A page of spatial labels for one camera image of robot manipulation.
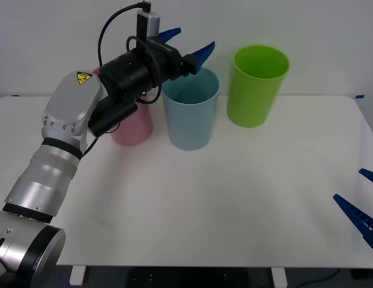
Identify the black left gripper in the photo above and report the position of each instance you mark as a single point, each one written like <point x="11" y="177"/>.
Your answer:
<point x="163" y="63"/>

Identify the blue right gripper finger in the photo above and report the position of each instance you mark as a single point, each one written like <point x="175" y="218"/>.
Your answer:
<point x="371" y="176"/>
<point x="356" y="216"/>

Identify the silver and black left arm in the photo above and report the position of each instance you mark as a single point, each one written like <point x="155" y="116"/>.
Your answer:
<point x="69" y="102"/>

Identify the pale blue plastic bin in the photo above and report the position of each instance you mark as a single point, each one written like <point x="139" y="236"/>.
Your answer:
<point x="190" y="126"/>

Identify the green plastic bin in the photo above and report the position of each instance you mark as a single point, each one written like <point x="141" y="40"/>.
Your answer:
<point x="249" y="102"/>

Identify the white table leg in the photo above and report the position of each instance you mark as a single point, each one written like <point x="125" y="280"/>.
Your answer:
<point x="77" y="276"/>
<point x="279" y="277"/>

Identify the pink plastic bin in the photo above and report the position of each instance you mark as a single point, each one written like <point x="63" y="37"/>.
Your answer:
<point x="135" y="129"/>

